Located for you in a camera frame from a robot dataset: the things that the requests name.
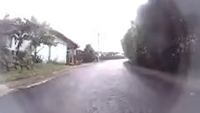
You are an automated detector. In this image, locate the tall dark hedge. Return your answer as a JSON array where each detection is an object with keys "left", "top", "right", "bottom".
[{"left": 118, "top": 0, "right": 200, "bottom": 81}]

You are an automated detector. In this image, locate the grey asphalt road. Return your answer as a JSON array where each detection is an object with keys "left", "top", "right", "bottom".
[{"left": 0, "top": 54, "right": 200, "bottom": 113}]

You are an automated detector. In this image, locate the pole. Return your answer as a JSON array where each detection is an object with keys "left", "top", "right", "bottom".
[{"left": 96, "top": 31, "right": 102, "bottom": 63}]

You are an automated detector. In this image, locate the pale concrete kerb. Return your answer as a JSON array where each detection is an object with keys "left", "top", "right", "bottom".
[{"left": 0, "top": 63, "right": 94, "bottom": 102}]

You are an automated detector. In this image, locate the grass verge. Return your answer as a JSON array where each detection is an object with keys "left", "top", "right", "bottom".
[{"left": 0, "top": 61, "right": 73, "bottom": 87}]

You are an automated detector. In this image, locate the dark low hedge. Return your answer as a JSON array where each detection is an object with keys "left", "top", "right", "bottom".
[{"left": 74, "top": 41, "right": 126, "bottom": 64}]

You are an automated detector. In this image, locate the white house with dark roof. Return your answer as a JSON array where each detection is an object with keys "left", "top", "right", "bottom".
[{"left": 0, "top": 25, "right": 80, "bottom": 71}]

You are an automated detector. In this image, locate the row of trees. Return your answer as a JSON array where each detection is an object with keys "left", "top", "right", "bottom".
[{"left": 0, "top": 8, "right": 62, "bottom": 74}]

